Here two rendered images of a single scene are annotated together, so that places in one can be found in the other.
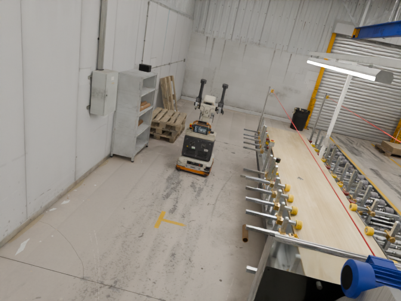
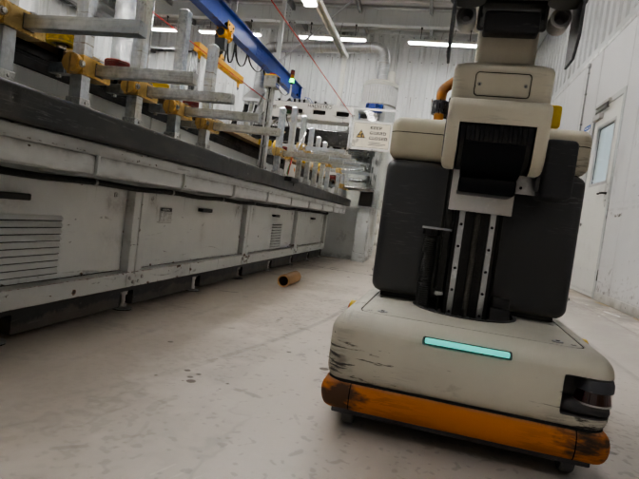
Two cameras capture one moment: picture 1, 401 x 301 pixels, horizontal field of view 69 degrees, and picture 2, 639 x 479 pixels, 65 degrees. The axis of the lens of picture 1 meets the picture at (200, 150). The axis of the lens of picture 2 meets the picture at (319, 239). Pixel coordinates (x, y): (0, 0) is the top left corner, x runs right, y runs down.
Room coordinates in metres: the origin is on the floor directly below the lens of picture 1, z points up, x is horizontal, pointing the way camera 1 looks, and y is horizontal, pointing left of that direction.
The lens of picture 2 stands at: (6.62, -0.18, 0.50)
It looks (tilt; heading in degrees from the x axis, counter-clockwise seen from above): 3 degrees down; 188
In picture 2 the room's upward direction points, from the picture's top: 7 degrees clockwise
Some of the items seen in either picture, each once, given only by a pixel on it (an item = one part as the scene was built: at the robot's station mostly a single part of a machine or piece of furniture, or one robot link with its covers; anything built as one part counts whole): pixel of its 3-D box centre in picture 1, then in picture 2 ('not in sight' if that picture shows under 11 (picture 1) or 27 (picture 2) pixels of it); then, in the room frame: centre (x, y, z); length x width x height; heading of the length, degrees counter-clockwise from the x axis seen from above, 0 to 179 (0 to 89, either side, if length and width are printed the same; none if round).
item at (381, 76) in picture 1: (335, 65); not in sight; (3.37, -1.24, 2.34); 2.40 x 0.12 x 0.08; 176
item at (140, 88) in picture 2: not in sight; (140, 90); (5.11, -1.03, 0.82); 0.14 x 0.06 x 0.05; 176
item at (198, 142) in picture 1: (199, 141); (476, 203); (5.08, 0.05, 0.59); 0.55 x 0.34 x 0.83; 84
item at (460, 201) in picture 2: not in sight; (514, 164); (5.34, 0.09, 0.68); 0.28 x 0.27 x 0.25; 84
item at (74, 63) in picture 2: not in sight; (87, 68); (5.36, -1.05, 0.81); 0.14 x 0.06 x 0.05; 176
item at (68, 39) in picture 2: not in sight; (61, 51); (5.34, -1.15, 0.85); 0.08 x 0.08 x 0.11
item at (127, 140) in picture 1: (134, 114); not in sight; (5.31, 1.36, 0.78); 0.90 x 0.45 x 1.55; 176
